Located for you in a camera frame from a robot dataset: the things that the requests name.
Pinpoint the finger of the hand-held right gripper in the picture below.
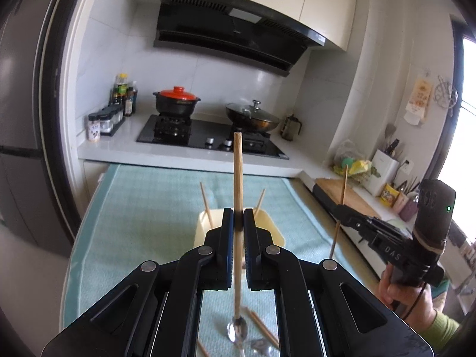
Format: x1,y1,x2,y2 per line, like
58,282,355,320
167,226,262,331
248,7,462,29
327,203,377,232

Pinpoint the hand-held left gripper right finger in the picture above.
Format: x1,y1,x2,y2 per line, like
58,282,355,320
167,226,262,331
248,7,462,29
243,209,434,357

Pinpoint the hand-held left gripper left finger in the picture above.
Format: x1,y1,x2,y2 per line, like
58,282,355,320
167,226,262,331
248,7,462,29
41,208,236,357

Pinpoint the cream plastic utensil holder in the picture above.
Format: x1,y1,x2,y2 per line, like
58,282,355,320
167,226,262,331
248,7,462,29
194,208,287,268

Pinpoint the person's right forearm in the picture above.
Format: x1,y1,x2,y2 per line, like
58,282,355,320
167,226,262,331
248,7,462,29
402,305,462,354

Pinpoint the person's right hand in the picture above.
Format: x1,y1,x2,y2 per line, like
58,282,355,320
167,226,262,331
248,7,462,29
379,263,436,319

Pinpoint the wooden cutting board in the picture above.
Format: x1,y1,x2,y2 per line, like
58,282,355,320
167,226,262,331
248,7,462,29
315,177,381,219

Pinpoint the mauve cup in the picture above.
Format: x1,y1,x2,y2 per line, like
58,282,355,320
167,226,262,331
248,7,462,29
399,192,421,224

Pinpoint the black tray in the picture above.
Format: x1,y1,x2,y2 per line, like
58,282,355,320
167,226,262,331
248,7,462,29
311,184,358,224

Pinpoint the beige tool cup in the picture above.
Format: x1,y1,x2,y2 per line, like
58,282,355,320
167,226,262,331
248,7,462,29
393,189,410,213

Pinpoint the yellow snack container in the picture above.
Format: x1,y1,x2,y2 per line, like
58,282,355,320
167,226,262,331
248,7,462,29
380,182,400,207

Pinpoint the plastic bag of vegetables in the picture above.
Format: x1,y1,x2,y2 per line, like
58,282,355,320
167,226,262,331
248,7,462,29
332,139,382,190

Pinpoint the white knife block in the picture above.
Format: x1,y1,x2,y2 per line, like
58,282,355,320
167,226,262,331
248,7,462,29
371,149,401,197

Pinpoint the teal table mat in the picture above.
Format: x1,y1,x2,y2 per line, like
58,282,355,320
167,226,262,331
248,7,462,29
59,163,383,357

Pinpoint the grey spatula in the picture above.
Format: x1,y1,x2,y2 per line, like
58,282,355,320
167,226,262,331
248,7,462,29
384,123,397,150

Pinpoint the glass french press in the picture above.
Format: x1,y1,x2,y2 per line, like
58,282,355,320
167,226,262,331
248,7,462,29
280,114,303,141

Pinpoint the black gas stove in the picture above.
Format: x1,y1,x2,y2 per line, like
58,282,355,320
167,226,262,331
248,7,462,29
136,114,290,161

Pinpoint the wok with glass lid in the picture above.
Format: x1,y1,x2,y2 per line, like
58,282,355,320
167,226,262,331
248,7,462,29
225,99,282,133

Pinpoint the hanging metal trivet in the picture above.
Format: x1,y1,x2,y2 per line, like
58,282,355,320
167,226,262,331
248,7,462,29
433,76,458,109

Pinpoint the black pot with red lid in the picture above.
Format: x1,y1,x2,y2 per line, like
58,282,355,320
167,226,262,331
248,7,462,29
152,86,202,117

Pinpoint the rack of spice jars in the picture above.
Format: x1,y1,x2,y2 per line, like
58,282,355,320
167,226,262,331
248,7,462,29
98,104,126,137

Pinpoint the dark sauce bottle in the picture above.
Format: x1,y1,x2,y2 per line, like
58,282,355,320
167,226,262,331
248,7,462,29
124,81,138,117

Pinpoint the white spice jar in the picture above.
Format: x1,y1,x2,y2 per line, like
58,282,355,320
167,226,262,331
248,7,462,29
88,113,102,143

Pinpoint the yellow cap sauce bottle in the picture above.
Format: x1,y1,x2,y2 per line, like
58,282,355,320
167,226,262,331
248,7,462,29
115,73,129,105

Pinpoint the black range hood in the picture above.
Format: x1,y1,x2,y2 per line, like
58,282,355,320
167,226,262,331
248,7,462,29
154,0,328,78

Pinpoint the grey refrigerator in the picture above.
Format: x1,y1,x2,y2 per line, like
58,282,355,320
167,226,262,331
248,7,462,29
0,0,51,257

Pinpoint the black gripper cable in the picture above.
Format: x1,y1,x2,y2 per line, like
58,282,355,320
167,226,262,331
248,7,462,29
403,283,429,321

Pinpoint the hanging wall calendar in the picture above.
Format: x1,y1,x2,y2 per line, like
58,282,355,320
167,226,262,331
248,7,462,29
403,76,436,126

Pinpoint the black door frame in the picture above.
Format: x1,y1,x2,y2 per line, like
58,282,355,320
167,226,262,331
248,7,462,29
33,0,98,258

